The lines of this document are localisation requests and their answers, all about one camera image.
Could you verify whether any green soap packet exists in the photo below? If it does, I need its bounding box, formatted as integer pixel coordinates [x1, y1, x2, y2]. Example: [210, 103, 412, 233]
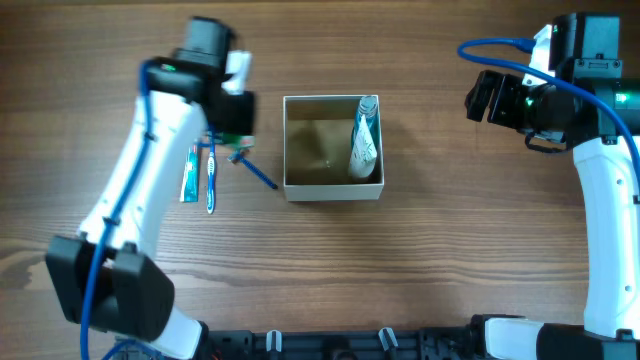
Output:
[215, 133, 255, 150]

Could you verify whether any blue mouthwash bottle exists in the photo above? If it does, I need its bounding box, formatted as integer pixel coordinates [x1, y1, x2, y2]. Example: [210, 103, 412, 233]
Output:
[351, 95, 380, 149]

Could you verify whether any white lotion tube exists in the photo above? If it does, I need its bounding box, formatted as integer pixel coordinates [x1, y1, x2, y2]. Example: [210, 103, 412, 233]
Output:
[349, 115, 378, 182]

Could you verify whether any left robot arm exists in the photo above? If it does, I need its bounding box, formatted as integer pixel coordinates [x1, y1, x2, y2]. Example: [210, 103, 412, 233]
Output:
[45, 17, 256, 359]

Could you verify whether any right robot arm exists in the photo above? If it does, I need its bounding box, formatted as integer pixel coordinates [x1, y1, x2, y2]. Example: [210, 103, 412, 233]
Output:
[461, 12, 639, 359]

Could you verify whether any blue disposable razor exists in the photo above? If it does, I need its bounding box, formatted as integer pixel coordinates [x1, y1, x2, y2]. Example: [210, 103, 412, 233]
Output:
[228, 151, 278, 190]

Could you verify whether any blue white toothbrush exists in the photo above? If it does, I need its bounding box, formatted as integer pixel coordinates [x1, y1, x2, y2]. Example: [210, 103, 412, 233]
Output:
[207, 129, 217, 214]

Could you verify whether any teal toothpaste tube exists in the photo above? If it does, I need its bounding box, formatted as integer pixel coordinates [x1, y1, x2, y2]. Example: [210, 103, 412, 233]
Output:
[180, 145, 199, 203]

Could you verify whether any white open cardboard box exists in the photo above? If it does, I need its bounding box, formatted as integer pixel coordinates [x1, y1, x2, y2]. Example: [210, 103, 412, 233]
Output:
[283, 95, 385, 202]

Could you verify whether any right blue cable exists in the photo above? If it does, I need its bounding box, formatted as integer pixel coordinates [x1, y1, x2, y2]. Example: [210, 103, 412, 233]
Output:
[456, 37, 640, 191]

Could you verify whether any blue cable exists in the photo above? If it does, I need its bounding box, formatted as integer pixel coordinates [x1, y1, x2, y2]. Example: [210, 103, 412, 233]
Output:
[79, 59, 166, 360]
[456, 37, 640, 191]

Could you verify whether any left blue cable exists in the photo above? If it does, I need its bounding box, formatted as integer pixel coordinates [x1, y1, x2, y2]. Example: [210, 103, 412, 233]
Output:
[79, 59, 166, 360]

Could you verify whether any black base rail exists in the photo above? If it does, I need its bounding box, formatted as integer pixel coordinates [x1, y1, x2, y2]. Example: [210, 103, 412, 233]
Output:
[205, 325, 489, 360]

